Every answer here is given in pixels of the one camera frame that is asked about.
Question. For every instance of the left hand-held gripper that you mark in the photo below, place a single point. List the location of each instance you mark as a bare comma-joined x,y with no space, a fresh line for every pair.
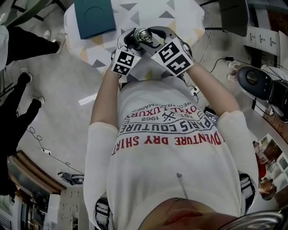
123,63

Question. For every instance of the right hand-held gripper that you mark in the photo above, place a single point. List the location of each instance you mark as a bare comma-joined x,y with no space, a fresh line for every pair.
173,58

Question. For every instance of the green metal bottle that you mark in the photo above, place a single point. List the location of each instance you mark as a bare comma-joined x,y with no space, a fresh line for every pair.
137,42

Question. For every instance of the shiny metal round object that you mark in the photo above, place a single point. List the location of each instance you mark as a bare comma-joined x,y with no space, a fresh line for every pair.
144,36

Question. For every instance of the person's right forearm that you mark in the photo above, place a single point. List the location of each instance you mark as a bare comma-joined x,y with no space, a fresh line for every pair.
213,89

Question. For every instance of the person's left forearm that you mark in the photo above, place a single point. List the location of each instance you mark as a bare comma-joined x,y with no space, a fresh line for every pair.
105,96

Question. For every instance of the white triangle patterned tablecloth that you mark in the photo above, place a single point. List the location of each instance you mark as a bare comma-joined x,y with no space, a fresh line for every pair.
144,13

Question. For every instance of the teal box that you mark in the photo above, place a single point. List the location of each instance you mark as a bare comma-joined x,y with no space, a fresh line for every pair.
94,20

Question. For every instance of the white power strip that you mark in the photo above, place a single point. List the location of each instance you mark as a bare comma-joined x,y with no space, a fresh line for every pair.
195,92

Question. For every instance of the black power adapter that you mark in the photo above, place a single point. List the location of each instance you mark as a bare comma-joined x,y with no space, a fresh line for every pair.
229,59

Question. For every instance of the grey chair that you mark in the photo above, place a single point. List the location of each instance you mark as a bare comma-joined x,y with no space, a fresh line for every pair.
234,20

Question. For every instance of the black phone with lit screen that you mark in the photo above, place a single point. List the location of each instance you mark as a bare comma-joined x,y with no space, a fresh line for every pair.
211,114

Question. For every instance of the white drawer cabinet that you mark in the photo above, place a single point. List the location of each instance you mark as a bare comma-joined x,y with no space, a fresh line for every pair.
261,39

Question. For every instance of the grey-green chair with black legs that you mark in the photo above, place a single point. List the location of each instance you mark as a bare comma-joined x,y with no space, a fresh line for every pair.
24,11

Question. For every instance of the black round device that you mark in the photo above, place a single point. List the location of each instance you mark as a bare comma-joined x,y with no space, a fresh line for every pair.
254,80

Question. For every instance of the person's white printed shirt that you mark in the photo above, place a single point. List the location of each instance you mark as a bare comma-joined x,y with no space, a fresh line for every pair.
168,157

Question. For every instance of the black floor device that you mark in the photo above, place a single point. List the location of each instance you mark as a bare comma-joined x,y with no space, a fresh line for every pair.
75,178

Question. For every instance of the curved wooden ledge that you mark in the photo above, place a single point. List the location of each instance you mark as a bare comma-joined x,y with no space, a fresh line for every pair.
38,173

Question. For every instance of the person's face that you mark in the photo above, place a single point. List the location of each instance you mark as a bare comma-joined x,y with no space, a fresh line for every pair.
184,215

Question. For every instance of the metal head mount bar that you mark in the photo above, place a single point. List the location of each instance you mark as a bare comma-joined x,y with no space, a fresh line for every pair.
258,219

